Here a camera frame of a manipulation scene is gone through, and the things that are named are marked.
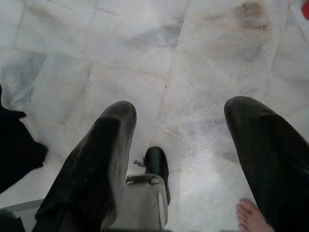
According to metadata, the black shirt with red collar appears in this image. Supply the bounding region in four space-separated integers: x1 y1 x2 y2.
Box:
0 83 49 194

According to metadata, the red plastic stool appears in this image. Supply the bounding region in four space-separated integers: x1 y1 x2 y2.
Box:
300 0 309 17

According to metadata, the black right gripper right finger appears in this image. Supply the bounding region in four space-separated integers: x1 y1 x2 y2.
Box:
224 96 309 232

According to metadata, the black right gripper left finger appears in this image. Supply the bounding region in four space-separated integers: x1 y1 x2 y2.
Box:
31 101 138 232

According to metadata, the bare human foot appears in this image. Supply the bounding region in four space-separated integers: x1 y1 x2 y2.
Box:
236 198 273 232

